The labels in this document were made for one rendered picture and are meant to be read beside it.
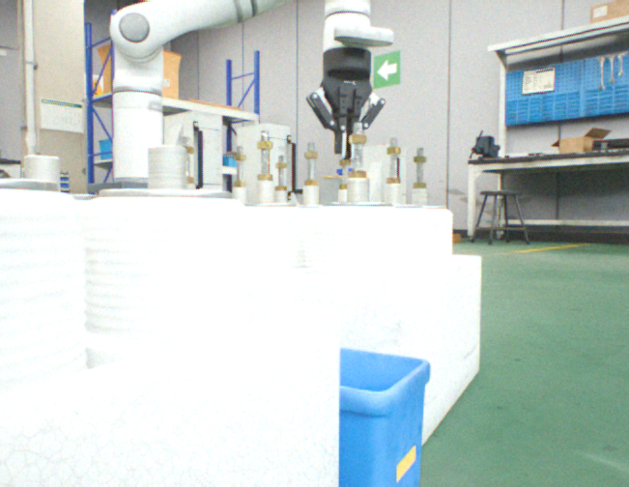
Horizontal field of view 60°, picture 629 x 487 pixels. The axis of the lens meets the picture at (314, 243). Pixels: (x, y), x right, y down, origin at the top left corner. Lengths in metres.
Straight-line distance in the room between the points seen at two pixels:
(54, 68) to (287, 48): 3.11
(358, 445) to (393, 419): 0.03
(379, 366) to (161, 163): 0.27
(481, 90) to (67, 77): 4.72
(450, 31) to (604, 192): 2.42
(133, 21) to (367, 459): 0.91
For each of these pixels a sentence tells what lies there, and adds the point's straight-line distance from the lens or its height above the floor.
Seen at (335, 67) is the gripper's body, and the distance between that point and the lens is 0.85.
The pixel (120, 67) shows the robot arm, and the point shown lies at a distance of 1.19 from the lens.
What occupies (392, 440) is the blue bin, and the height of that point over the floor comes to 0.08.
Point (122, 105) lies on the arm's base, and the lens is 1.12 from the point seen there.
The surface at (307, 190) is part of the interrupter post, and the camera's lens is 0.74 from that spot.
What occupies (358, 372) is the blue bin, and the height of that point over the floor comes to 0.10.
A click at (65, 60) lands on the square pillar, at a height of 2.03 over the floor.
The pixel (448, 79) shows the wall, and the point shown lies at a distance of 6.50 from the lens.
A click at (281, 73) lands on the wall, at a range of 8.27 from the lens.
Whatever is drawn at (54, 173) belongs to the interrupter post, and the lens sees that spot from 0.42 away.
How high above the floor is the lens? 0.24
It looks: 3 degrees down
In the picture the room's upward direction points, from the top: straight up
